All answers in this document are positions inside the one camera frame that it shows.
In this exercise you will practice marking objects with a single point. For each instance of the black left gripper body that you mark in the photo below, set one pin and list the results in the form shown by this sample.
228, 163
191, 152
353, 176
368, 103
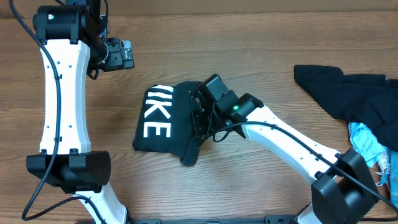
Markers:
114, 61

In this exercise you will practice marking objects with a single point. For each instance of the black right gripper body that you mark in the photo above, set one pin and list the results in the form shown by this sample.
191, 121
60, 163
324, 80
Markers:
198, 116

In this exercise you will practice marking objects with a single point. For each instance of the dark green t-shirt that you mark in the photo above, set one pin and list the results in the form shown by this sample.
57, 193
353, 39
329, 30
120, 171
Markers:
165, 122

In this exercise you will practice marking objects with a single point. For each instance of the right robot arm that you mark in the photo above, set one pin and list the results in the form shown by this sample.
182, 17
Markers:
342, 188

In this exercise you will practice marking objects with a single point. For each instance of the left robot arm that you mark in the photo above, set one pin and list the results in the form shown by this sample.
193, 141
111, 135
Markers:
75, 46

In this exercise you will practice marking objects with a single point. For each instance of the black garment in pile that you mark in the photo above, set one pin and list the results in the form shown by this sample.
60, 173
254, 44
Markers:
370, 99

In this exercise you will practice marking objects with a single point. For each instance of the light blue garment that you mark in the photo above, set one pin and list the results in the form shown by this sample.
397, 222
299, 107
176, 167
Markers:
366, 144

